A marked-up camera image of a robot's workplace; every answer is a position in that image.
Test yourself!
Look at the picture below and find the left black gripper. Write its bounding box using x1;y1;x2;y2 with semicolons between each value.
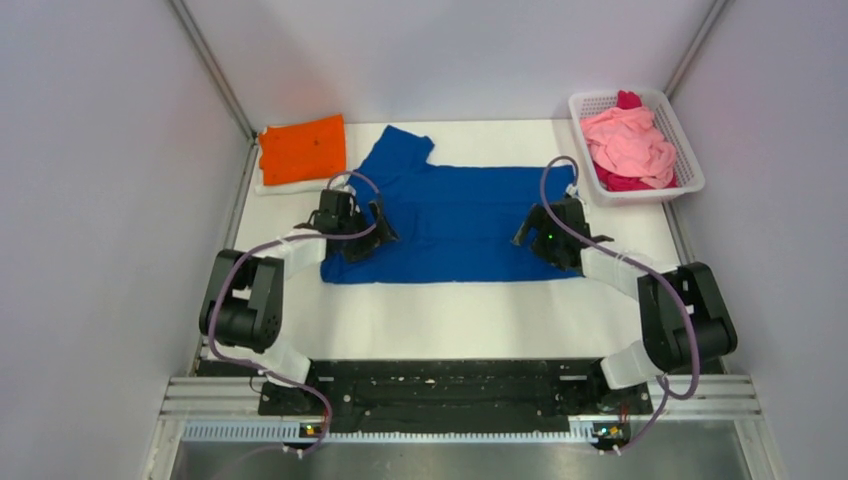
338;200;399;264

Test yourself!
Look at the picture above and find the blue printed t-shirt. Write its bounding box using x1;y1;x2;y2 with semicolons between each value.
320;126;574;285

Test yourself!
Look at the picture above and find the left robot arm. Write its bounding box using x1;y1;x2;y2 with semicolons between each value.
199;189;399;414

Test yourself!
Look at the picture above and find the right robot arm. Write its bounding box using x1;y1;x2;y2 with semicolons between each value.
512;196;738;412

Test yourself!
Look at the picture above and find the magenta t-shirt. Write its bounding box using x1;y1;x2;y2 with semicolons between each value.
592;90;678;193

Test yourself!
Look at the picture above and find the folded white t-shirt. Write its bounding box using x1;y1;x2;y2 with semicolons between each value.
254;179;328;196

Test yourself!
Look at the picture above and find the pink t-shirt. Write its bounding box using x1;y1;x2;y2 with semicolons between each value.
580;104;678;190

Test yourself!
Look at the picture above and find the folded orange t-shirt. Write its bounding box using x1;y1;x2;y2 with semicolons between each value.
258;114;347;187

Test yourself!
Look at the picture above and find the white plastic basket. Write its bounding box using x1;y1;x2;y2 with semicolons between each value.
568;88;705;206

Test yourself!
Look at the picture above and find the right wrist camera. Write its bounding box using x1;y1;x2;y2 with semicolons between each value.
562;184;583;202

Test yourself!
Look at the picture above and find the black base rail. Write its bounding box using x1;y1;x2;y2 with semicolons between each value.
258;359;653;434

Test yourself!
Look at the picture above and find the white cable duct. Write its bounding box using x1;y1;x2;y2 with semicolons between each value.
181;420;624;445

